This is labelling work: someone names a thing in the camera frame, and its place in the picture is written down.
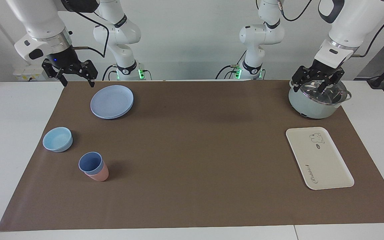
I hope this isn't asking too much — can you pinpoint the blue plastic plate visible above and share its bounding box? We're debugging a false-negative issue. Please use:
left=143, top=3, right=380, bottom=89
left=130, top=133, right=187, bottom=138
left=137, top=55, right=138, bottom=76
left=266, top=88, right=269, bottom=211
left=90, top=85, right=134, bottom=120

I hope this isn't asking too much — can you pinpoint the brown table mat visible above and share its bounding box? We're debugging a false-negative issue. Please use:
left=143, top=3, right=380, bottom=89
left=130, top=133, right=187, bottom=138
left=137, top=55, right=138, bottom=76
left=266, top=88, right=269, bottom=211
left=0, top=80, right=384, bottom=231

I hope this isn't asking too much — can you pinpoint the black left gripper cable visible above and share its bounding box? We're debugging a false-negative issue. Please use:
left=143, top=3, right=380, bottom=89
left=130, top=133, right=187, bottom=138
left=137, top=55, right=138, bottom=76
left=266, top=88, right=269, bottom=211
left=255, top=0, right=384, bottom=58

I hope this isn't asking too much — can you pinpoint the pink plastic cup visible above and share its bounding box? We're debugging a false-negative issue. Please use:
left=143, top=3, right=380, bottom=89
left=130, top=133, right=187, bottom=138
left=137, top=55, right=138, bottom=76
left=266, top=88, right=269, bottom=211
left=84, top=162, right=109, bottom=182

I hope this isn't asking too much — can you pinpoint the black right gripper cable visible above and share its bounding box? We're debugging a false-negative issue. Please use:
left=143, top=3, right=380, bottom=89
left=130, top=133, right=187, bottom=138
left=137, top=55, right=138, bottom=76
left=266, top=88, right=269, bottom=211
left=72, top=10, right=109, bottom=59

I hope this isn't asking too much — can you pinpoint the blue plastic cup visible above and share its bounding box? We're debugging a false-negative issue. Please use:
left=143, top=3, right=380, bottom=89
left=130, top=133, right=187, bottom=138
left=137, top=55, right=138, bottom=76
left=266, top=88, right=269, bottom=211
left=78, top=152, right=104, bottom=176

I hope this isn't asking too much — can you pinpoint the white power strip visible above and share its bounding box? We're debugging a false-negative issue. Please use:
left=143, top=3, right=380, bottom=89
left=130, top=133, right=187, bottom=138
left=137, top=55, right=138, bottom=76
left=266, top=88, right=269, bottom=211
left=13, top=64, right=46, bottom=81

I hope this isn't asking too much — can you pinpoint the cream tray with print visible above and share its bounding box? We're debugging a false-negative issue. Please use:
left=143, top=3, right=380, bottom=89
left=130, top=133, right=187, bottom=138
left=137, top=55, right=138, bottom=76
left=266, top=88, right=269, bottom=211
left=286, top=127, right=355, bottom=190

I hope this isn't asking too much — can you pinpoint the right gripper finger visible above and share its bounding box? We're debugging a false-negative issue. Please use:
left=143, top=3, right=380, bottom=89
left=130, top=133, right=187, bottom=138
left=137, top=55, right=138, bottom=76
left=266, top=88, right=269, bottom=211
left=42, top=59, right=68, bottom=87
left=78, top=61, right=98, bottom=88

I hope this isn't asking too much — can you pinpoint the pale green cooking pot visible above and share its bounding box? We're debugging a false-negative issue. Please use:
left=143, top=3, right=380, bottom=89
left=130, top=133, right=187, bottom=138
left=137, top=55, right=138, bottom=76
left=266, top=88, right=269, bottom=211
left=288, top=79, right=352, bottom=119

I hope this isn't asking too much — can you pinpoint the glass pot lid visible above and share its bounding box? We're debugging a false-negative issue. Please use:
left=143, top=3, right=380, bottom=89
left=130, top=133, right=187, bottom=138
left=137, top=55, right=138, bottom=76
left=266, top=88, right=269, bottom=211
left=294, top=82, right=348, bottom=105

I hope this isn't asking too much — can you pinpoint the light blue bowl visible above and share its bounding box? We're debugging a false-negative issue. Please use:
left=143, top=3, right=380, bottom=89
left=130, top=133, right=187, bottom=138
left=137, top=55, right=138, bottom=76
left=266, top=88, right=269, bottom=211
left=42, top=127, right=73, bottom=153

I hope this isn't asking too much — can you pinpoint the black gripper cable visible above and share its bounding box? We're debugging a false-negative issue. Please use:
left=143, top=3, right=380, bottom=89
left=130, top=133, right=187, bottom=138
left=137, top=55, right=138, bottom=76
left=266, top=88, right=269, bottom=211
left=255, top=0, right=384, bottom=58
left=72, top=10, right=109, bottom=59

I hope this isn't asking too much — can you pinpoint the black base cable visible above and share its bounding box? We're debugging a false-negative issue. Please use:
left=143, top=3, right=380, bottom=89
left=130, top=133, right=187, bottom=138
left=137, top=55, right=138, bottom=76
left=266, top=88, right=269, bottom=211
left=102, top=64, right=118, bottom=81
left=216, top=65, right=236, bottom=80

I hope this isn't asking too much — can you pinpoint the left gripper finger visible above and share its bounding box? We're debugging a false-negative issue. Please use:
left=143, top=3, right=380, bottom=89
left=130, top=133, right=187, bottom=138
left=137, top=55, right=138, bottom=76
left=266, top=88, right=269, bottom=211
left=292, top=66, right=314, bottom=93
left=318, top=68, right=345, bottom=97

